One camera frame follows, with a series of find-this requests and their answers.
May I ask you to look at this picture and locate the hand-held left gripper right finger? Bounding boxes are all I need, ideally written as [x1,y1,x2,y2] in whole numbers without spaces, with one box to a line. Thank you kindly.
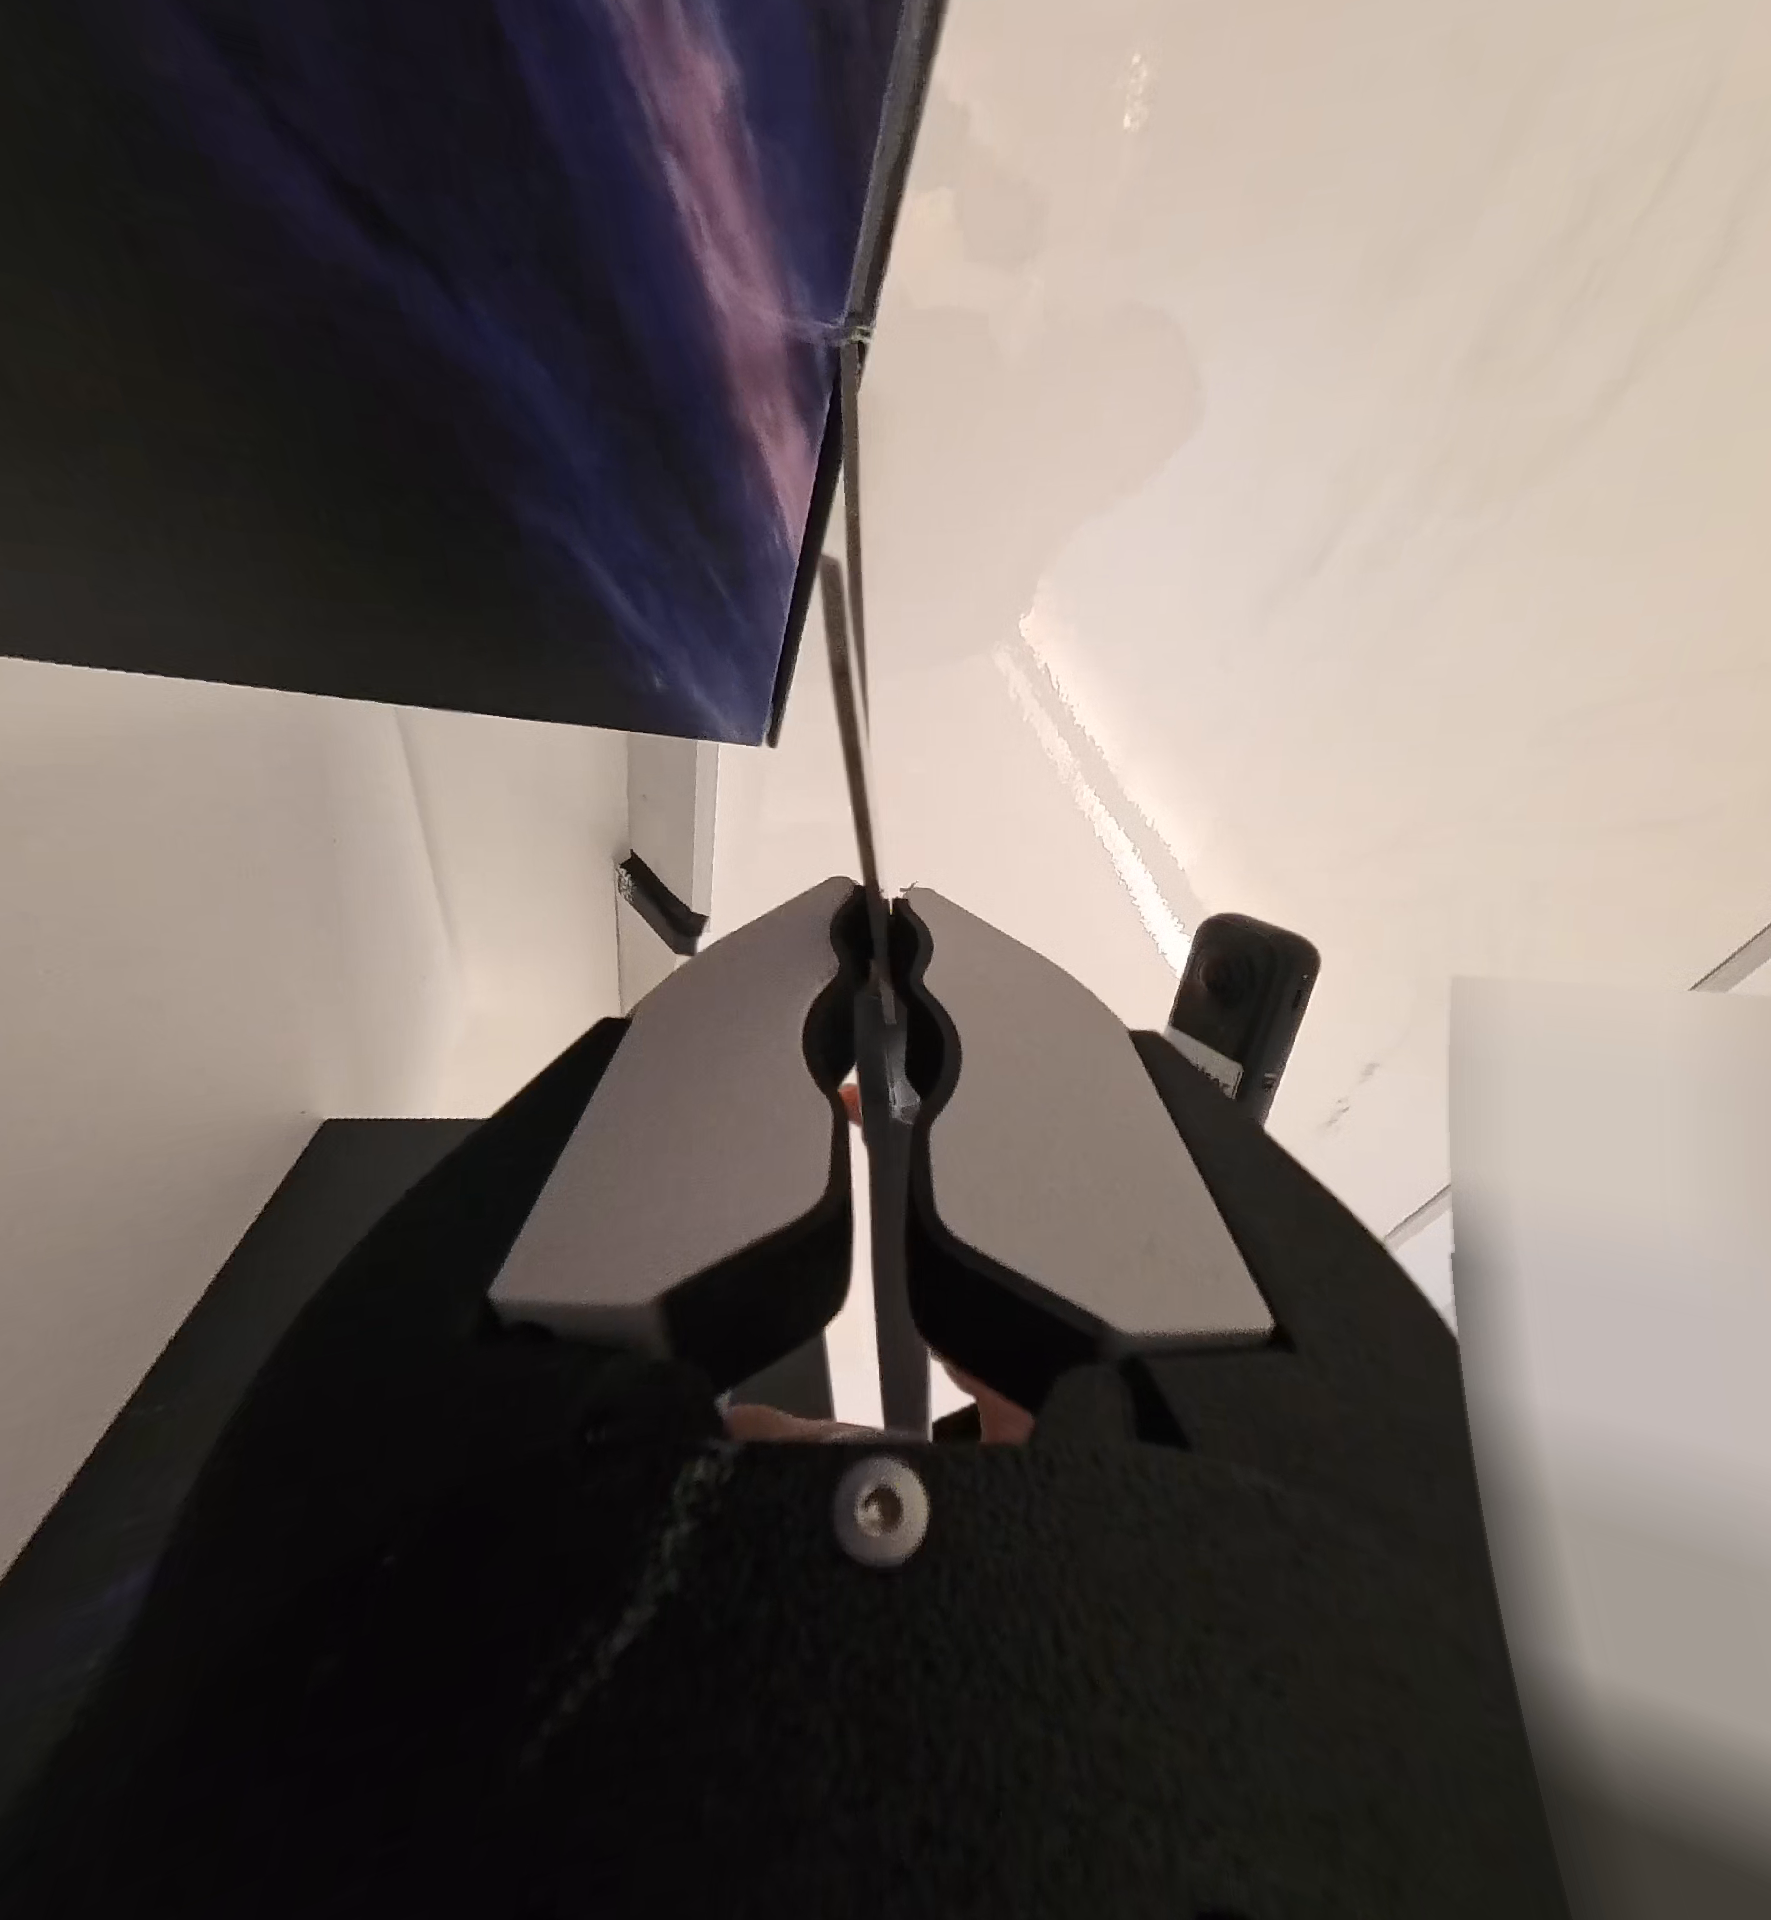
[891,887,1279,1411]

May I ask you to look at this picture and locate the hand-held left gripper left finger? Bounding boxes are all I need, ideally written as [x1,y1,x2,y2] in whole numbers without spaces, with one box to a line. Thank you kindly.
[490,880,870,1397]

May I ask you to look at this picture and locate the grey and orange scissors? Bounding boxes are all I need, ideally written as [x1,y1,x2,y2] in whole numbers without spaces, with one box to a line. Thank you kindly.
[819,332,932,1439]

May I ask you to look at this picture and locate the black box with purple print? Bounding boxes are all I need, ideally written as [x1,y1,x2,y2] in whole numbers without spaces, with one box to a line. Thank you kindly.
[0,0,951,748]

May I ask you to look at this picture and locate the person's left hand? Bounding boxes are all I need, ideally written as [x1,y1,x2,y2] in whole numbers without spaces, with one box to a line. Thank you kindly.
[720,1355,1041,1450]

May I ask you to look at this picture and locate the glossy white panel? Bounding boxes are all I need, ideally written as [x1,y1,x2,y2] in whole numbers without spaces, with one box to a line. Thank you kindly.
[707,0,1771,1246]

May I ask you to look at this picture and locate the black bracket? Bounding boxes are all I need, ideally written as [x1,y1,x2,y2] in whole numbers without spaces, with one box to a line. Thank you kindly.
[613,850,711,956]

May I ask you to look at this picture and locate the aluminium frame post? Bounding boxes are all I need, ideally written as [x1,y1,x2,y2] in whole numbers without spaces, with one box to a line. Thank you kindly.
[623,738,722,961]

